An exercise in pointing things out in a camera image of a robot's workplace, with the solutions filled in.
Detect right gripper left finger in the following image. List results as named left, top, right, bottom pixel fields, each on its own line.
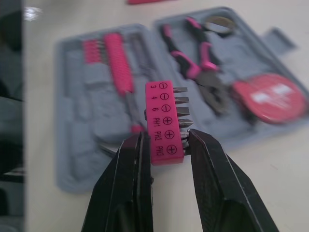
left=81, top=132, right=153, bottom=232

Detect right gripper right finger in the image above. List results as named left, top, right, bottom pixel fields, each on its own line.
left=188, top=129, right=287, bottom=232

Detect pink bit holder with bits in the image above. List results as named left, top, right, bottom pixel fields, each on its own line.
left=144, top=80, right=195, bottom=166

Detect grey tool case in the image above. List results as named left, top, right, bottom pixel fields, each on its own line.
left=53, top=6, right=309, bottom=195

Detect pink and black small tool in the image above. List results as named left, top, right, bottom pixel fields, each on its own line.
left=161, top=23, right=181, bottom=55

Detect pink round tape measure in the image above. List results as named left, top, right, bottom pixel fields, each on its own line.
left=231, top=73, right=309, bottom=124

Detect pink and black pliers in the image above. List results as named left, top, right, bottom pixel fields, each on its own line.
left=170, top=17, right=230, bottom=115

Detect pink bit holder row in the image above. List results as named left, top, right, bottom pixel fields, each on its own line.
left=82, top=40, right=105, bottom=66

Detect roll of tape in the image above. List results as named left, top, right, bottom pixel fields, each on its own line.
left=204, top=16, right=235, bottom=37

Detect pink flat object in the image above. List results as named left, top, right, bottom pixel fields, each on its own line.
left=126, top=0, right=177, bottom=5

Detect pink handled screwdriver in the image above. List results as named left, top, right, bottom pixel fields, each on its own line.
left=103, top=33, right=143, bottom=133

